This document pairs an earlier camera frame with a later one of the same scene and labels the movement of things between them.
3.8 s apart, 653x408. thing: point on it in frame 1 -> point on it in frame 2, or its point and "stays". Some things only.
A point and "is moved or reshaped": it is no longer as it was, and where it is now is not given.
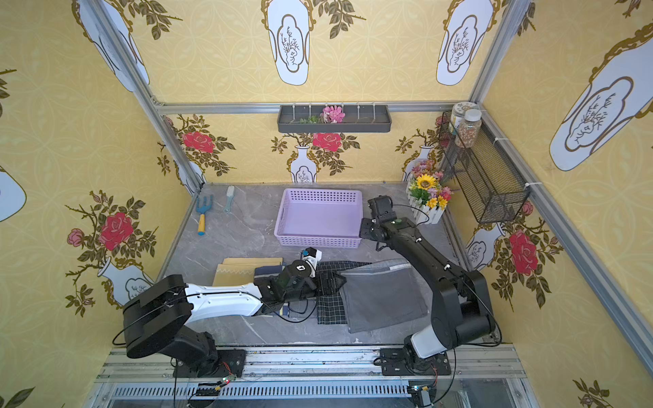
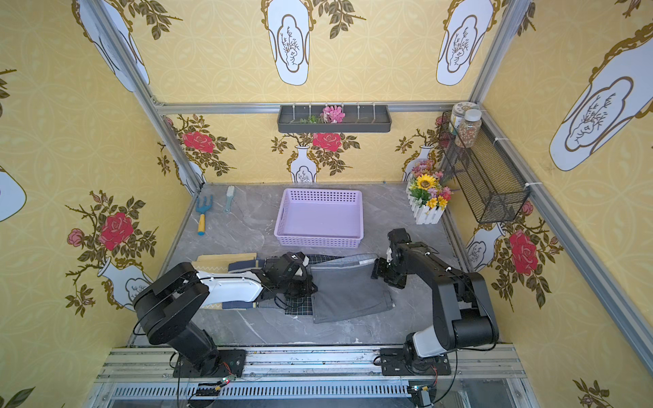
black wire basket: (487, 176) stays
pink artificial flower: (332, 115) stays
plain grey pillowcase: (380, 295) is moved or reshaped
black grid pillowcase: (330, 278) -> (303, 305)
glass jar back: (458, 114) stays
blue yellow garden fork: (203, 210) stays
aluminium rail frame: (479, 376) stays
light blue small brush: (229, 195) stays
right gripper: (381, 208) -> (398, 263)
